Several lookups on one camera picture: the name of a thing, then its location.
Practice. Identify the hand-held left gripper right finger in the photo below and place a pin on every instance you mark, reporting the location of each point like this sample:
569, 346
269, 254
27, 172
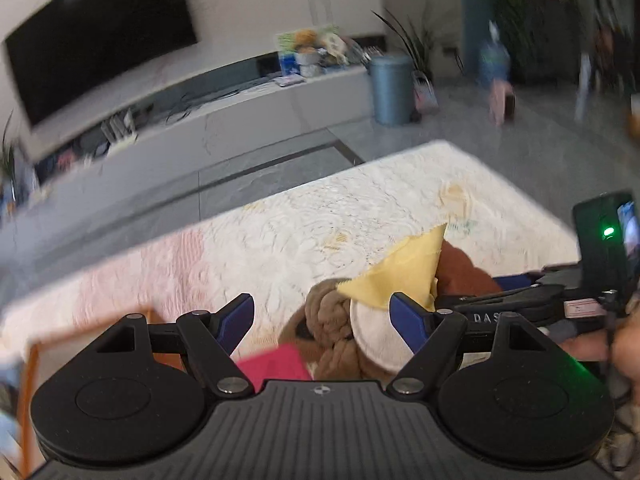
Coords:
407, 320

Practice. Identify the hanging vine plant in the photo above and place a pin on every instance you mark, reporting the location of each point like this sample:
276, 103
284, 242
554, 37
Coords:
510, 0

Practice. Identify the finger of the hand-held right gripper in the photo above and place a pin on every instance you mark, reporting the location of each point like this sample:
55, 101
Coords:
512, 283

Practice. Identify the blue water bottle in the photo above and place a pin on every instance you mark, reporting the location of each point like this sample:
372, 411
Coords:
494, 60

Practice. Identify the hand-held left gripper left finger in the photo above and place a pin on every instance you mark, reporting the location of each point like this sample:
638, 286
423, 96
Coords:
237, 320

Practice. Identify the person's right hand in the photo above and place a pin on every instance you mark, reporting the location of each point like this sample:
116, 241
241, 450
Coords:
585, 347

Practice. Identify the black wall television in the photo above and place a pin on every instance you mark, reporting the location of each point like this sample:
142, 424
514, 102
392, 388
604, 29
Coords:
100, 35

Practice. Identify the orange cardboard box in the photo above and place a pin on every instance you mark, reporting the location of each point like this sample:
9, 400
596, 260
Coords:
35, 360

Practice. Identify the yellow cloth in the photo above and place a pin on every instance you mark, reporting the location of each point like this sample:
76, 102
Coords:
400, 275

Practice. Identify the white marble tv console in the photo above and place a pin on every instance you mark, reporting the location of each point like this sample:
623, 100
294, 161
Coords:
250, 110

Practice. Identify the brown plush dog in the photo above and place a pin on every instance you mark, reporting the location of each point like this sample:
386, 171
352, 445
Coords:
325, 330

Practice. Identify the white lace tablecloth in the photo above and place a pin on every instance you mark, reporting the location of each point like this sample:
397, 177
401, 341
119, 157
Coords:
300, 220

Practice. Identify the blue trash can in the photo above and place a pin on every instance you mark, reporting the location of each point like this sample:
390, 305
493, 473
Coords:
391, 90

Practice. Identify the green picture card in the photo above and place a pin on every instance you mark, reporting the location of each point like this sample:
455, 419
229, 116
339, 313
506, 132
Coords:
285, 40

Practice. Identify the white round pad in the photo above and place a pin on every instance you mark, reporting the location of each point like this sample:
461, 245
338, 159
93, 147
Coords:
372, 335

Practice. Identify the white router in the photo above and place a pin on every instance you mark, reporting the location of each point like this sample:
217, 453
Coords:
119, 132

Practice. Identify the pink woven bag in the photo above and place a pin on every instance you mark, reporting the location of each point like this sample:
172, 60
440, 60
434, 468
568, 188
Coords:
425, 92

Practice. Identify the grey cabinet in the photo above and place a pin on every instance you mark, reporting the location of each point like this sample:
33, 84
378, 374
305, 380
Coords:
560, 40

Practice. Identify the pink cloth item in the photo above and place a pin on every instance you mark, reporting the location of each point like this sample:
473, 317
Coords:
272, 367

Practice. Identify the long leaf potted plant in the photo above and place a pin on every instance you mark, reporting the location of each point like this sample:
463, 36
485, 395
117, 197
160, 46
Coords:
420, 40

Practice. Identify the reddish brown soft cloth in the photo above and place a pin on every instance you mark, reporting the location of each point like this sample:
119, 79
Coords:
462, 270

